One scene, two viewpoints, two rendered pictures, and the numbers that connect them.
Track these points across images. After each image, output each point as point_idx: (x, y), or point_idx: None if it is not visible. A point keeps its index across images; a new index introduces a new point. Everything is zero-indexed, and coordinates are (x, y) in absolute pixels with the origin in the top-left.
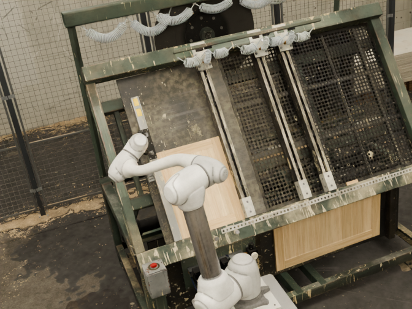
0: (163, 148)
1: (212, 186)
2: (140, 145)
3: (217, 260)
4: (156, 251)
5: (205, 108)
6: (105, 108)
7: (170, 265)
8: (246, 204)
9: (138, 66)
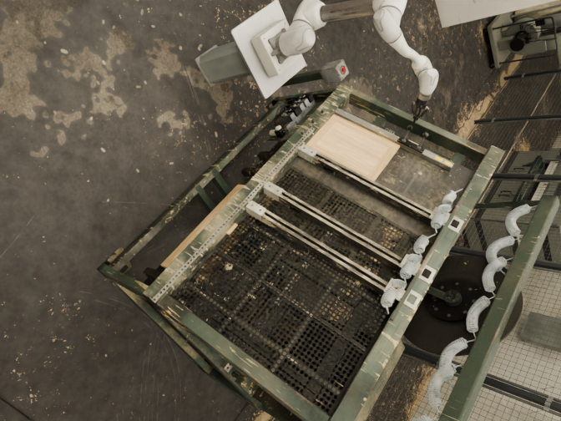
0: (398, 154)
1: (343, 152)
2: (428, 69)
3: (330, 9)
4: (343, 96)
5: None
6: (458, 154)
7: None
8: (310, 149)
9: (475, 178)
